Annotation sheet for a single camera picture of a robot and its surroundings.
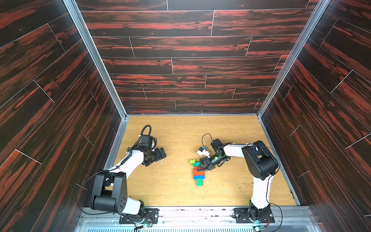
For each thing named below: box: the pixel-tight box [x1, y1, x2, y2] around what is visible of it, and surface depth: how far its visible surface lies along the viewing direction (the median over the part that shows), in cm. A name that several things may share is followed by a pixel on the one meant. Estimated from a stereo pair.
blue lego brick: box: [193, 174, 206, 180], surface depth 85 cm
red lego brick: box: [193, 168, 205, 176], surface depth 86 cm
